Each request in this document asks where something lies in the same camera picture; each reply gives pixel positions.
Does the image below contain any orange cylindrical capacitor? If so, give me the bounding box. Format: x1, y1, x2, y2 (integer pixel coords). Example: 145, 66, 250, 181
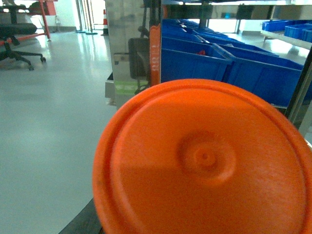
92, 79, 312, 234

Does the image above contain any large blue plastic bin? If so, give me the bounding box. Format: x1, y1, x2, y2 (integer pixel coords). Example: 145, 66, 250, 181
160, 37, 232, 82

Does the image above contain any small blue bin right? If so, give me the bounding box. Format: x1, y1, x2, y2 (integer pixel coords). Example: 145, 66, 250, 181
262, 20, 312, 39

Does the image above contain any black office chair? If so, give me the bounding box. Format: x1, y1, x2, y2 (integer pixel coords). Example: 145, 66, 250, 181
0, 5, 46, 71

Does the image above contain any steel flow rack frame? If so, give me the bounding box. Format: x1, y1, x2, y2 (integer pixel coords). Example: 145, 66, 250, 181
106, 0, 312, 133

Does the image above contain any red metal table frame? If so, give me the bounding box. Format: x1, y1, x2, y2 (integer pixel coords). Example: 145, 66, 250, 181
0, 0, 57, 41

